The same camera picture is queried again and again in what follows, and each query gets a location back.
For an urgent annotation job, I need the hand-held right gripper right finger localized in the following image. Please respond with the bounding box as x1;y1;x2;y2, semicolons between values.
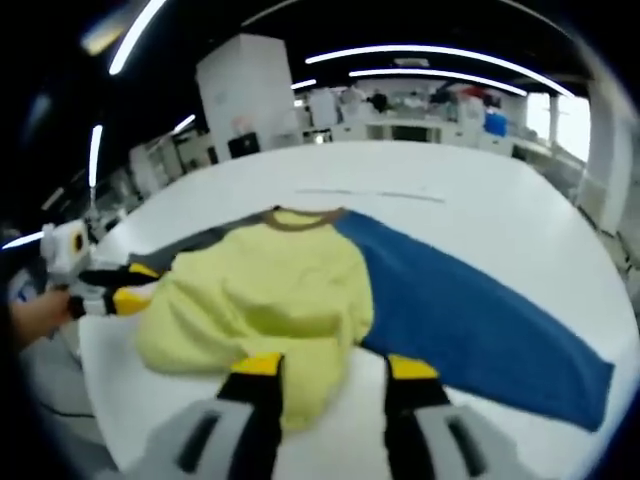
383;354;507;480

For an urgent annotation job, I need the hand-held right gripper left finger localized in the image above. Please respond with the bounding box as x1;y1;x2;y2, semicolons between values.
149;351;287;480

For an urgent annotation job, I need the yellow blue grey garment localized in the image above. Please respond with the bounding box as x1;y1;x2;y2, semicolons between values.
127;205;616;434

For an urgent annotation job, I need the person's left hand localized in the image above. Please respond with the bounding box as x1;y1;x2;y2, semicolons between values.
8;290;72;352

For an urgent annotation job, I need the black chair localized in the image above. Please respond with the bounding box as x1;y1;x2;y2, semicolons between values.
227;131;262;159

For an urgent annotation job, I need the wide white pillar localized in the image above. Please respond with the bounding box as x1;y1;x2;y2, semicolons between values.
195;33;297;162

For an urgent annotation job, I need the white cabinet counter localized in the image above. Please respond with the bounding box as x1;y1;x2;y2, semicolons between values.
299;113;517;152

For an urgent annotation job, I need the blue bin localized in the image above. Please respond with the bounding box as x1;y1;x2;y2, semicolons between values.
483;110;509;138

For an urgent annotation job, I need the short curved ceiling light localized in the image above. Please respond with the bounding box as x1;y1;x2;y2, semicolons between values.
347;68;529;98

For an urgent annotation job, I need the long curved ceiling light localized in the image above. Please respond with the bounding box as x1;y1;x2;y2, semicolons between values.
304;44;577;99

